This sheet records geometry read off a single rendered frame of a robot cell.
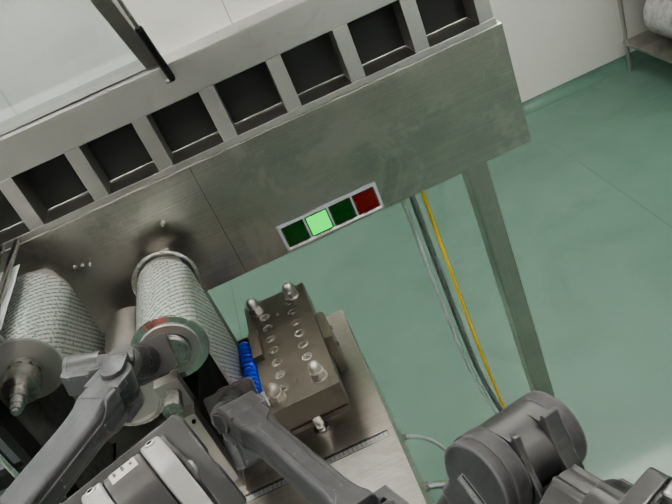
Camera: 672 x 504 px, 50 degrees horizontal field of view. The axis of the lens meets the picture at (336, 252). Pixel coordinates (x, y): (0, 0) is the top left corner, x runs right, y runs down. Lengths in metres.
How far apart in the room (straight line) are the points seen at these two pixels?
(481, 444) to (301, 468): 0.51
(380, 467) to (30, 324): 0.72
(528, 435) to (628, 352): 2.18
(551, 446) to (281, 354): 1.04
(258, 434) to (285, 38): 0.80
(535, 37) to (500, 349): 2.10
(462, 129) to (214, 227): 0.61
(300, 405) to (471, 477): 0.88
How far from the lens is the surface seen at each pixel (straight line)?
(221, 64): 1.55
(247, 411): 1.25
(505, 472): 0.63
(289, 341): 1.65
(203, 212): 1.65
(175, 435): 0.46
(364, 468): 1.50
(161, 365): 1.30
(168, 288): 1.49
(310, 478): 1.09
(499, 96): 1.73
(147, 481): 0.41
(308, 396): 1.50
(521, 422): 0.66
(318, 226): 1.70
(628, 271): 3.15
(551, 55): 4.52
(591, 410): 2.66
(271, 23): 1.54
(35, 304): 1.52
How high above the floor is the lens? 2.00
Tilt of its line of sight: 31 degrees down
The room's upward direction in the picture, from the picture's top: 24 degrees counter-clockwise
